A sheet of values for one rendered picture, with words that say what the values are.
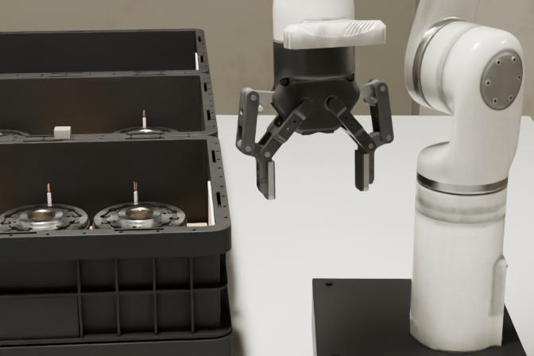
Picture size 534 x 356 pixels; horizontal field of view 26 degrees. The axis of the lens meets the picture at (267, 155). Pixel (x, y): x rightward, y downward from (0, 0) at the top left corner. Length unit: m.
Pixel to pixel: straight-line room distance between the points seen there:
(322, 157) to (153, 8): 1.07
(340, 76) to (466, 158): 0.16
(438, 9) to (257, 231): 0.62
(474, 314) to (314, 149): 0.89
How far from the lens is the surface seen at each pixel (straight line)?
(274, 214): 1.73
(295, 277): 1.52
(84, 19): 2.98
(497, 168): 1.15
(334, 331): 1.24
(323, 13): 1.03
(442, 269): 1.18
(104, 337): 1.10
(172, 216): 1.29
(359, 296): 1.32
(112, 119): 1.63
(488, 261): 1.18
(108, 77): 1.62
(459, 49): 1.11
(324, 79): 1.04
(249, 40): 2.95
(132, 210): 1.29
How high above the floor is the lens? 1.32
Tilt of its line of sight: 18 degrees down
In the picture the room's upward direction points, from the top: straight up
